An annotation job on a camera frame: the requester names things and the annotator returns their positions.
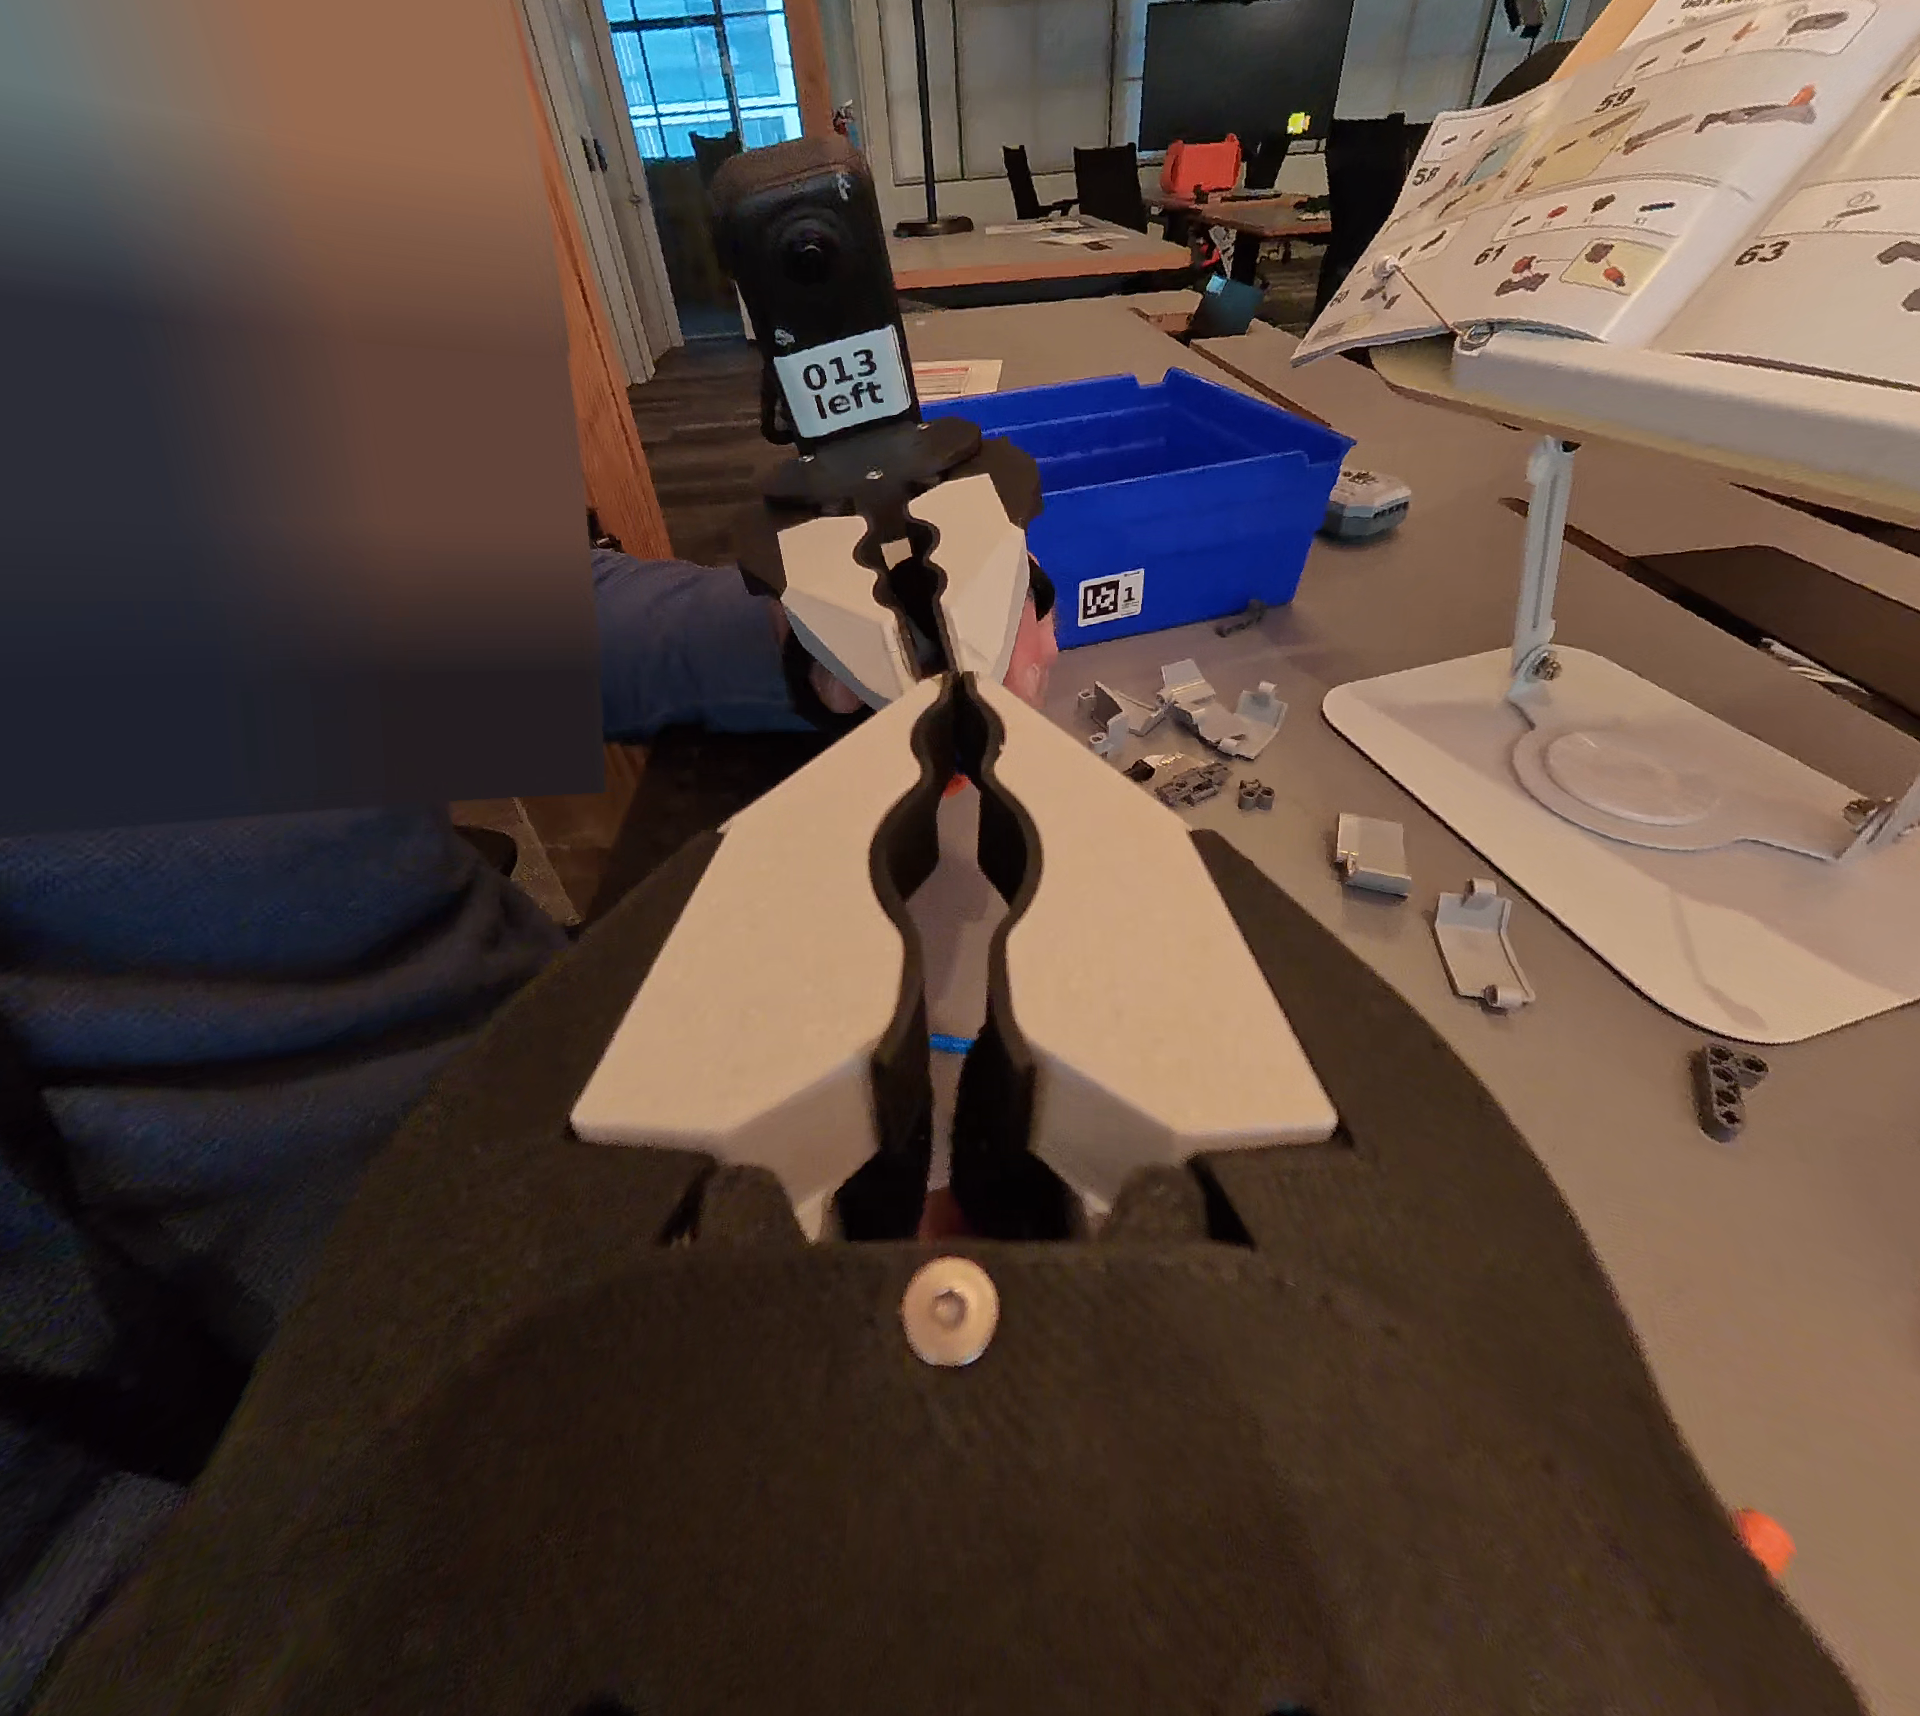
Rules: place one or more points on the grey electronic module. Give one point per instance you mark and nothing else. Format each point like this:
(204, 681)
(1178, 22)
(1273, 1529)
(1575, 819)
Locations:
(1366, 506)

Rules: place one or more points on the person's left hand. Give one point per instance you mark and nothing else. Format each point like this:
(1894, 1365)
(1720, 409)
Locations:
(1033, 650)

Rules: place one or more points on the grey ringed curved panel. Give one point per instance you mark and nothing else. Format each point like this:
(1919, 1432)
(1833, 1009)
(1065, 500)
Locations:
(1118, 710)

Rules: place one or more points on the black floor stand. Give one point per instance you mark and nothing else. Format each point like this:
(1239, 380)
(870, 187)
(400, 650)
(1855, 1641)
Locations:
(920, 22)

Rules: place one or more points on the instruction booklet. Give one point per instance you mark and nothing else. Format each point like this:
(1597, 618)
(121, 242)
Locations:
(1725, 172)

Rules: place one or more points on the dark grey three-hole beam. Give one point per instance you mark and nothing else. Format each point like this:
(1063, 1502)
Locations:
(1728, 1096)

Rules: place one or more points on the dark grey small piece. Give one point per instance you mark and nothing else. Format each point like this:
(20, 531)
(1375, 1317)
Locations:
(1241, 621)

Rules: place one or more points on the person's blue sweater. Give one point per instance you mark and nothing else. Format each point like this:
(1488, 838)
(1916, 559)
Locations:
(227, 1071)

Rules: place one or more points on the person's left forearm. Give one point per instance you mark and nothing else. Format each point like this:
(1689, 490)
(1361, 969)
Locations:
(691, 644)

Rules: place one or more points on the white red label sheet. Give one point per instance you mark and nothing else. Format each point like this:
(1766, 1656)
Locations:
(962, 378)

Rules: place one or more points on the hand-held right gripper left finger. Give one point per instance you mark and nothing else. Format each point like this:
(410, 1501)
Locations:
(752, 997)

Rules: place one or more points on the white book stand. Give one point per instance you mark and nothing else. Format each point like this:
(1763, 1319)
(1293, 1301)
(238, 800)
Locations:
(1651, 877)

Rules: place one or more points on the orange crate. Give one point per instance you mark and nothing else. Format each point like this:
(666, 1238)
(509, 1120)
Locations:
(1202, 168)

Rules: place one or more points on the grey flat panel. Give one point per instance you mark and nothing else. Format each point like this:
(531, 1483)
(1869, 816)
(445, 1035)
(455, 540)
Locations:
(1188, 686)

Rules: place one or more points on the brown background table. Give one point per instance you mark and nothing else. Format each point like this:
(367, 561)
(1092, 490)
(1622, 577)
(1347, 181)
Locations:
(1034, 248)

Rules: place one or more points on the orange wedge panel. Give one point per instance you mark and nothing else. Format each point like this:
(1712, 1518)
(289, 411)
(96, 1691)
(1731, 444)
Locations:
(1766, 1544)

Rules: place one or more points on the grey angular panel piece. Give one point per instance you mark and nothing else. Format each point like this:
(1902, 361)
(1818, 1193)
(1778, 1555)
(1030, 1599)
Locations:
(1373, 854)

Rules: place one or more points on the blue tagged storage bin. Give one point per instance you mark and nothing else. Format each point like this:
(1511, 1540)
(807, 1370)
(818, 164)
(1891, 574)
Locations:
(1201, 516)

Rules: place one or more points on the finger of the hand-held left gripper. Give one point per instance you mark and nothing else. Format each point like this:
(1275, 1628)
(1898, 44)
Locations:
(833, 599)
(984, 561)

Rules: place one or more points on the paned window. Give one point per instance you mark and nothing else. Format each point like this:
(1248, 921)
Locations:
(691, 36)

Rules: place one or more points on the black monitor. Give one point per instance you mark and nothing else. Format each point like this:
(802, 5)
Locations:
(1246, 65)

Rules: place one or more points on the black desk chair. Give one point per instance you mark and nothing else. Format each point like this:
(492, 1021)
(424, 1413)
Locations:
(1366, 202)
(1110, 182)
(1034, 178)

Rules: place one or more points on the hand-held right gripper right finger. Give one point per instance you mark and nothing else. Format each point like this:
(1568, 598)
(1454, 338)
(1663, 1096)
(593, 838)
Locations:
(1157, 997)

